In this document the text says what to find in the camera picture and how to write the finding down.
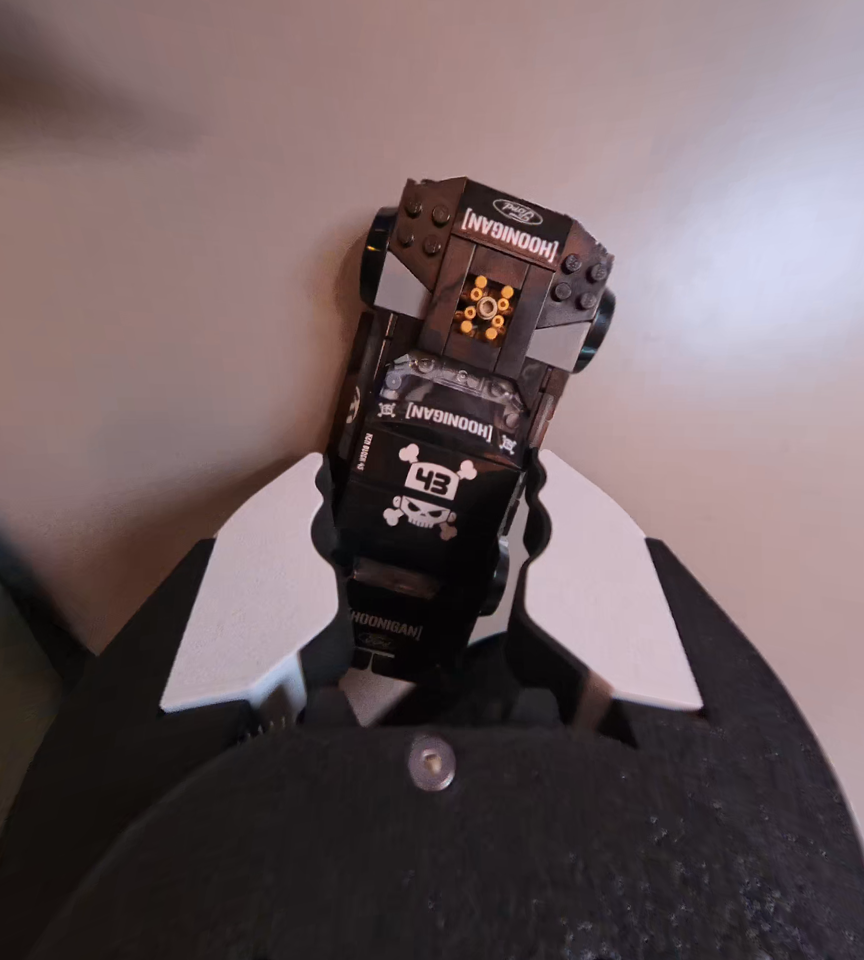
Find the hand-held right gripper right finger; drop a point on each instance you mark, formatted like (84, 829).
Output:
(612, 600)

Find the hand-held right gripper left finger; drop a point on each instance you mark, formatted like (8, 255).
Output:
(252, 600)

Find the black lego car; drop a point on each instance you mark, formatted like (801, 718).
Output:
(432, 495)

